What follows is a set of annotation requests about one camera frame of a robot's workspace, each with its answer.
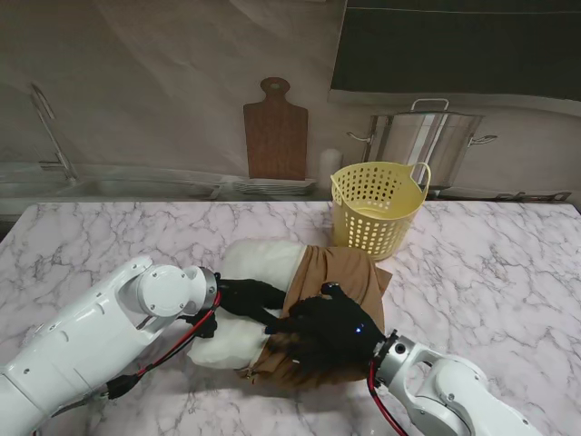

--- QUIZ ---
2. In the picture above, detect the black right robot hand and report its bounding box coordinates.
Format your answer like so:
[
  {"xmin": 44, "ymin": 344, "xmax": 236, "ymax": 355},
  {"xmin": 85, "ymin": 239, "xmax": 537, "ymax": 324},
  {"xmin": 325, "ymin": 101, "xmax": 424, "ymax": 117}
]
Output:
[{"xmin": 265, "ymin": 281, "xmax": 388, "ymax": 379}]

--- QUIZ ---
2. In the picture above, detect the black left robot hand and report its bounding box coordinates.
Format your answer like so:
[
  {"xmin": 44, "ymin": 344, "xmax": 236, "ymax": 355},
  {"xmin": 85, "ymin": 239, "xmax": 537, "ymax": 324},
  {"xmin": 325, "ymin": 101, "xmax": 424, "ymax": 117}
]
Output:
[{"xmin": 216, "ymin": 277, "xmax": 288, "ymax": 335}]

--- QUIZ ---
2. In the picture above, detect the white pillow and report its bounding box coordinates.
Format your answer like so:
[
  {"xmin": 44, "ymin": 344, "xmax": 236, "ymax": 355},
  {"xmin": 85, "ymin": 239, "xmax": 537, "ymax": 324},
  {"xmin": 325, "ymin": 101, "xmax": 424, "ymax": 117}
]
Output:
[{"xmin": 187, "ymin": 239, "xmax": 309, "ymax": 372}]

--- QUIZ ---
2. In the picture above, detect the brown pillowcase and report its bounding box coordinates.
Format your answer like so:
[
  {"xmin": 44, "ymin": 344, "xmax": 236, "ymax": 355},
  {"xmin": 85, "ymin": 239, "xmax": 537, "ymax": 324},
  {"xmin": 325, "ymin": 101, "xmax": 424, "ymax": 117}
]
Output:
[{"xmin": 233, "ymin": 243, "xmax": 394, "ymax": 391}]

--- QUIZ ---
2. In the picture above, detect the yellow perforated laundry basket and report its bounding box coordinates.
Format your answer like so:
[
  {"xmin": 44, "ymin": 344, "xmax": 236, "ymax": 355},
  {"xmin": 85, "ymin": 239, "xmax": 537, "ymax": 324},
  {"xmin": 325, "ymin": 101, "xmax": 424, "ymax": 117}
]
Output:
[{"xmin": 330, "ymin": 161, "xmax": 432, "ymax": 263}]

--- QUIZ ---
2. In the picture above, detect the stack of white plates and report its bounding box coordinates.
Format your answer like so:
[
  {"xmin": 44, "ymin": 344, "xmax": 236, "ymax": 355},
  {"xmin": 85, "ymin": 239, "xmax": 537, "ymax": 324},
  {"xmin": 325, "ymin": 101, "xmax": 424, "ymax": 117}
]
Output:
[{"xmin": 231, "ymin": 177, "xmax": 319, "ymax": 197}]

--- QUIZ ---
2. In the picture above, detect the white cylindrical candle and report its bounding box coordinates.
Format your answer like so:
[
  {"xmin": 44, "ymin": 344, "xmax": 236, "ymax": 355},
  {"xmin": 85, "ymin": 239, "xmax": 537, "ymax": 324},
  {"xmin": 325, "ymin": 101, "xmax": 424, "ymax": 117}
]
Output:
[{"xmin": 319, "ymin": 148, "xmax": 342, "ymax": 183}]

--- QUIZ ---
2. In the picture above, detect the brown wooden cutting board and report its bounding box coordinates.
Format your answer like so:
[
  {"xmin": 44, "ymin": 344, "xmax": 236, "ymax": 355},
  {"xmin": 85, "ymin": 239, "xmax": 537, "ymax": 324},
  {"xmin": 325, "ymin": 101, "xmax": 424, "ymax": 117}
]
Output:
[{"xmin": 242, "ymin": 76, "xmax": 310, "ymax": 182}]

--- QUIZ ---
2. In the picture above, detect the steel kitchen sink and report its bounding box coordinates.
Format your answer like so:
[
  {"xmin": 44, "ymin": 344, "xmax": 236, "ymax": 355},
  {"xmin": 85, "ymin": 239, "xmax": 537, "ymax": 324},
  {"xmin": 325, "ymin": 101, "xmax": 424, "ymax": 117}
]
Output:
[{"xmin": 0, "ymin": 174, "xmax": 226, "ymax": 201}]

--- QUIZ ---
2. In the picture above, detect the large steel stock pot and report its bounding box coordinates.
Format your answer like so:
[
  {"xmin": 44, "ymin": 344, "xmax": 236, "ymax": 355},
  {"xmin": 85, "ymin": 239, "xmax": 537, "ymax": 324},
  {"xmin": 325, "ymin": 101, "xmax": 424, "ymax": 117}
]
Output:
[{"xmin": 347, "ymin": 97, "xmax": 499, "ymax": 188}]

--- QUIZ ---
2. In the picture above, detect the chrome kitchen faucet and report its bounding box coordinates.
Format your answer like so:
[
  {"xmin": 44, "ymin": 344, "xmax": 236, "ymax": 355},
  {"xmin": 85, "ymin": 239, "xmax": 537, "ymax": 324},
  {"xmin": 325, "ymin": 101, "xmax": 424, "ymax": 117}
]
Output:
[{"xmin": 29, "ymin": 84, "xmax": 81, "ymax": 183}]

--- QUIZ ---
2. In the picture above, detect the black stove grate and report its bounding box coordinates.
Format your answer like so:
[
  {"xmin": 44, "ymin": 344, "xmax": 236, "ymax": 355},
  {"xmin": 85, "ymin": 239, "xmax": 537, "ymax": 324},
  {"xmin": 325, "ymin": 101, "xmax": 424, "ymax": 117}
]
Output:
[{"xmin": 494, "ymin": 190, "xmax": 573, "ymax": 203}]

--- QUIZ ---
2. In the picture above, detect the dark range hood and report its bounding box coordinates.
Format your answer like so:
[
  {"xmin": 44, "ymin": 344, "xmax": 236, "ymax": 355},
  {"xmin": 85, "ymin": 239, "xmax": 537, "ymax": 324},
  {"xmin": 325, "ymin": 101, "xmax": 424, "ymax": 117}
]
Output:
[{"xmin": 330, "ymin": 0, "xmax": 581, "ymax": 101}]

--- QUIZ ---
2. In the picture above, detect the red black right arm cable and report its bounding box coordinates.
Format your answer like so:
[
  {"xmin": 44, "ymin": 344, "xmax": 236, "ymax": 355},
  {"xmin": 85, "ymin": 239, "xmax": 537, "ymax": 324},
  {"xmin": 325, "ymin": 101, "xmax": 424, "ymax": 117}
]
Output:
[{"xmin": 366, "ymin": 361, "xmax": 412, "ymax": 436}]

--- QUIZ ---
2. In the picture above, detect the red black arm cable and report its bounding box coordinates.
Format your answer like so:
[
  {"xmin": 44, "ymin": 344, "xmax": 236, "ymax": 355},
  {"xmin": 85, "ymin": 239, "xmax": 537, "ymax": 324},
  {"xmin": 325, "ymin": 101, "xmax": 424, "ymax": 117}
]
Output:
[
  {"xmin": 103, "ymin": 292, "xmax": 223, "ymax": 401},
  {"xmin": 366, "ymin": 361, "xmax": 412, "ymax": 436}
]

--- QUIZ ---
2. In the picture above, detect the red black left arm cable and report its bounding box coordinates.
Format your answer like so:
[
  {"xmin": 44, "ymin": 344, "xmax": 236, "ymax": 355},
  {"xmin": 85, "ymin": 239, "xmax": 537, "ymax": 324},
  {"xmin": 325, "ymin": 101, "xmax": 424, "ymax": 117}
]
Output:
[{"xmin": 103, "ymin": 292, "xmax": 223, "ymax": 401}]

